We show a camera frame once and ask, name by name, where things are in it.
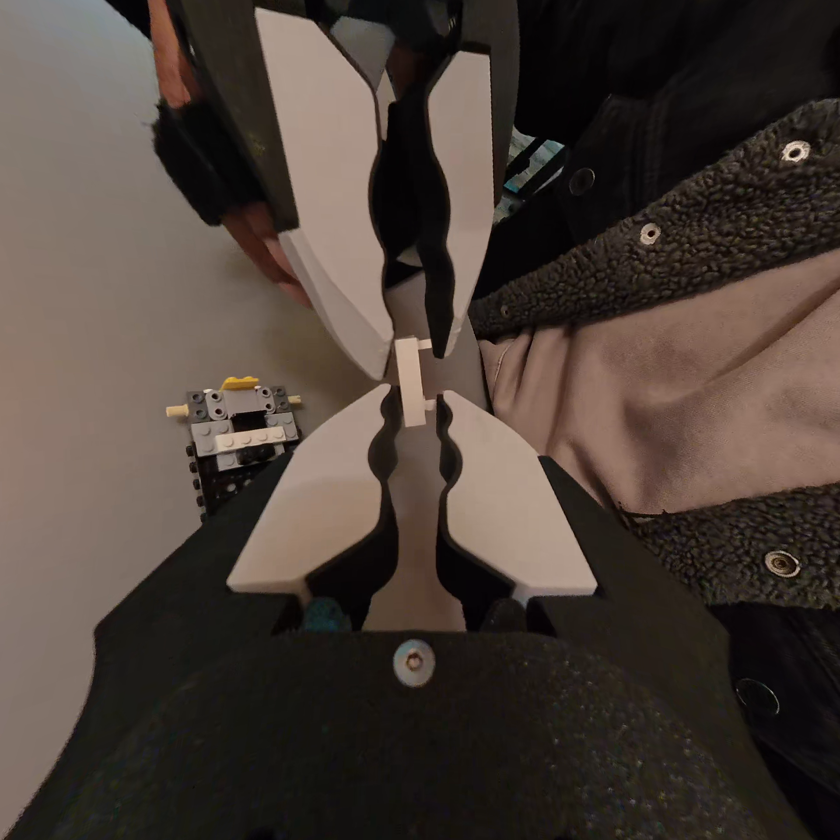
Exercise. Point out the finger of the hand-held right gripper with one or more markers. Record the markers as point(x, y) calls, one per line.
point(321, 164)
point(469, 164)

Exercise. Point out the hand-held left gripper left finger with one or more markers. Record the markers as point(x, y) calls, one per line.
point(315, 525)

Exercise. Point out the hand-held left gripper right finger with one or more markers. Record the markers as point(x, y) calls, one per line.
point(518, 525)

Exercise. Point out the toy brick car chassis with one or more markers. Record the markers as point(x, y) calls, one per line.
point(243, 439)

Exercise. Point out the long white toy brick piece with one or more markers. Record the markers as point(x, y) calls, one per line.
point(412, 380)

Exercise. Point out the grey desk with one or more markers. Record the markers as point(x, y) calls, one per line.
point(98, 295)

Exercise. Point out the person's right hand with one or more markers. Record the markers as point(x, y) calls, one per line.
point(262, 243)

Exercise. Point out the pink cloth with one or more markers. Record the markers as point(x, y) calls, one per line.
point(656, 394)

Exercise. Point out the dark fleece jacket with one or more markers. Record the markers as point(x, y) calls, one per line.
point(656, 262)

